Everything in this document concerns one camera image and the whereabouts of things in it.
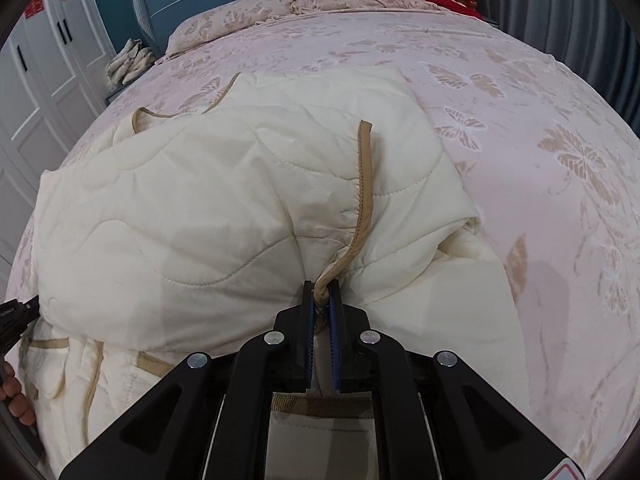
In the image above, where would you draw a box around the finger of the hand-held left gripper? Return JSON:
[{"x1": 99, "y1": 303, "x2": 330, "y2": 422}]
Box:
[{"x1": 0, "y1": 295, "x2": 42, "y2": 357}]

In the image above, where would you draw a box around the folded floral cloth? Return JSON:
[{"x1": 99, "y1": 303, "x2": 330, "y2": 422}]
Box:
[{"x1": 104, "y1": 39, "x2": 157, "y2": 92}]

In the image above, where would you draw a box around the cream quilted jacket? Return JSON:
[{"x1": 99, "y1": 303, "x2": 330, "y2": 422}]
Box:
[{"x1": 17, "y1": 67, "x2": 532, "y2": 480}]

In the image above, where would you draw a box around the person's left hand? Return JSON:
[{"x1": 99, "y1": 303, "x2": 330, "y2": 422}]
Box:
[{"x1": 0, "y1": 360, "x2": 35, "y2": 425}]

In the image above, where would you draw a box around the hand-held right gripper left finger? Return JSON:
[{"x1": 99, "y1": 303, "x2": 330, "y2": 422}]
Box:
[{"x1": 59, "y1": 281, "x2": 317, "y2": 480}]

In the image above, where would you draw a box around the grey-blue curtain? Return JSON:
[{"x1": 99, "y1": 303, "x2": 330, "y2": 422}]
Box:
[{"x1": 472, "y1": 0, "x2": 640, "y2": 143}]

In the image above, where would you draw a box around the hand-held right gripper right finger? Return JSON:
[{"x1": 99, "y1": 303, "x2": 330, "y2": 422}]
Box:
[{"x1": 326, "y1": 280, "x2": 587, "y2": 480}]

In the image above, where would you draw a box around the white wardrobe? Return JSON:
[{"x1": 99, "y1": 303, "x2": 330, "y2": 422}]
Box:
[{"x1": 0, "y1": 0, "x2": 120, "y2": 273}]

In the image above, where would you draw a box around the pink floral bedspread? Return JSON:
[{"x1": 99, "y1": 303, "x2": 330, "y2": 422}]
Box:
[{"x1": 0, "y1": 7, "x2": 640, "y2": 480}]

